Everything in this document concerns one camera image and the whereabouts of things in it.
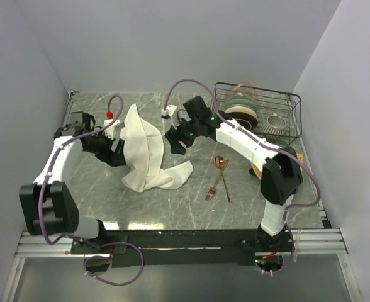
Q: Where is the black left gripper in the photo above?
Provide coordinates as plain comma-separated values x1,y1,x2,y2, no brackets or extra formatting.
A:
85,128,126,167

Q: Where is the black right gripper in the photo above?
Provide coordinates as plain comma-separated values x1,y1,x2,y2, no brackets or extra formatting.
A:
165,115,201,157

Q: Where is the white cloth napkin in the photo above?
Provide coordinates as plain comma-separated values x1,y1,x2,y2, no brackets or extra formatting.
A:
120,104,194,193

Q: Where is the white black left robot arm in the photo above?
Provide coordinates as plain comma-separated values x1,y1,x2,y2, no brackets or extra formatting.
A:
19,111,126,253

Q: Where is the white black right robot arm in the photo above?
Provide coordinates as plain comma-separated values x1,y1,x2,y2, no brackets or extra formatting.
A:
161,96,303,251

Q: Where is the rose gold spoon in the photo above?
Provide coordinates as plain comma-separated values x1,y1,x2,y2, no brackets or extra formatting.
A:
215,155,232,203

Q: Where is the cream white plate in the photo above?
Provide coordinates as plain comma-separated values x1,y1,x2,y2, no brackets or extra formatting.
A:
225,104,257,119

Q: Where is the teal green plate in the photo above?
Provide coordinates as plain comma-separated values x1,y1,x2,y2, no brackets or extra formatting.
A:
224,98,258,111

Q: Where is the dark brown glossy bowl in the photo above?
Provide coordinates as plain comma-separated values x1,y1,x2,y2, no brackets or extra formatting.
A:
230,112,258,131

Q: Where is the rose gold fork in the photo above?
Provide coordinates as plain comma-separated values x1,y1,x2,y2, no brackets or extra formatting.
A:
205,156,228,201

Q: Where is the woven bamboo tray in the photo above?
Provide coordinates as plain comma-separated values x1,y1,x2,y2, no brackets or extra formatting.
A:
249,153,304,180

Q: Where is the grey ribbed cup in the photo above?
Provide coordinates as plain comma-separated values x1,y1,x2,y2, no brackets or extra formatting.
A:
262,113,287,140

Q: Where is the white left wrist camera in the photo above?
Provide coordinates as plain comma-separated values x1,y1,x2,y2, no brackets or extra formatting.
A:
103,111,123,140

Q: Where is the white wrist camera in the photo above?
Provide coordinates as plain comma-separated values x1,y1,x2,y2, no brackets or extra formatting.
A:
103,111,123,140
160,105,177,119

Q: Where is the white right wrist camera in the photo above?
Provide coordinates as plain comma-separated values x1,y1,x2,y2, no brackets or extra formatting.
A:
160,105,177,119

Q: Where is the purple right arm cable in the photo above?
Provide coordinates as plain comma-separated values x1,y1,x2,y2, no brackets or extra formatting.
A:
164,79,322,276

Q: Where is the dark wire dish rack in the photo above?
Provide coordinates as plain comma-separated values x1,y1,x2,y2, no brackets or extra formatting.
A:
211,82,302,146

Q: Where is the aluminium frame rail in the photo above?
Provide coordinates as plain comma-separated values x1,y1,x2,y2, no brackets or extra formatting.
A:
15,228,347,257

